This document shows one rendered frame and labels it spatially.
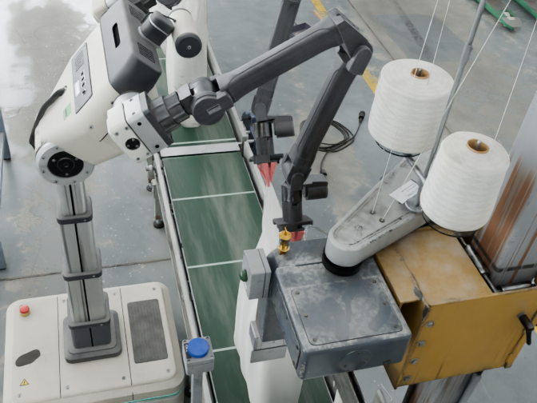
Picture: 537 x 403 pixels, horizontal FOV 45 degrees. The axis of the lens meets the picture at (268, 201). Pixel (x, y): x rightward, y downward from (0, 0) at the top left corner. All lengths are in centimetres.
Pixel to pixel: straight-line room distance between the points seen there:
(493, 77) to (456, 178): 401
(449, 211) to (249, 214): 175
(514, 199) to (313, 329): 51
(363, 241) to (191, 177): 181
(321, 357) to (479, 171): 47
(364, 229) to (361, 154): 263
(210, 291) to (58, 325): 61
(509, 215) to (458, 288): 19
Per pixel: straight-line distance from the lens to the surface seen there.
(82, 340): 254
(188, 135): 338
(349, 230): 142
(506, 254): 152
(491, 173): 124
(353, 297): 140
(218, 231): 285
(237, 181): 310
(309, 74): 474
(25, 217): 355
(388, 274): 146
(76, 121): 174
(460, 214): 129
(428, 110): 142
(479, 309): 152
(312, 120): 166
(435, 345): 157
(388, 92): 142
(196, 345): 187
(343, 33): 154
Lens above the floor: 238
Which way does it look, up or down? 42 degrees down
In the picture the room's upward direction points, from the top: 7 degrees clockwise
